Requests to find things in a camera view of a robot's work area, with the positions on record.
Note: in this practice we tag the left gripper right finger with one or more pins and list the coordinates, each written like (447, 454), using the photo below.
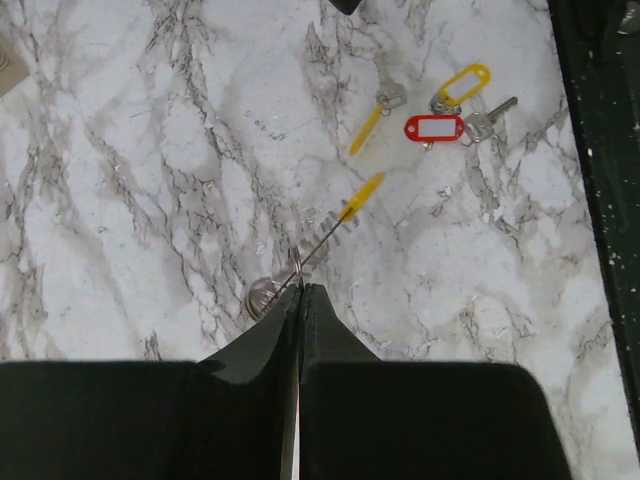
(365, 418)

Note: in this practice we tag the yellow tag key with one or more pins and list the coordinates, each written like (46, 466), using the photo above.
(389, 96)

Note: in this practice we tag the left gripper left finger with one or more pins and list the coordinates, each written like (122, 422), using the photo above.
(229, 416)

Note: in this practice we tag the orange-yellow tag key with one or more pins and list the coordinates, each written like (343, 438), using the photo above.
(462, 86)

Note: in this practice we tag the red tag key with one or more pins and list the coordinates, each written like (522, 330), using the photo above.
(475, 127)

